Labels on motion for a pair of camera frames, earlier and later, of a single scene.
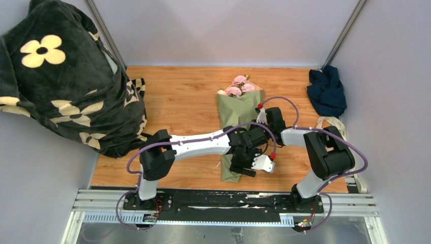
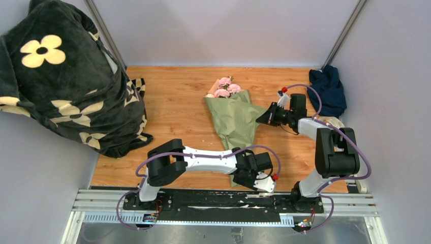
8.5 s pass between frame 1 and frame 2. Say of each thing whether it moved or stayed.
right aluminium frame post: stayed
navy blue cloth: stayed
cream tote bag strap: stayed
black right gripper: moved
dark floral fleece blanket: stayed
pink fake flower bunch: moved
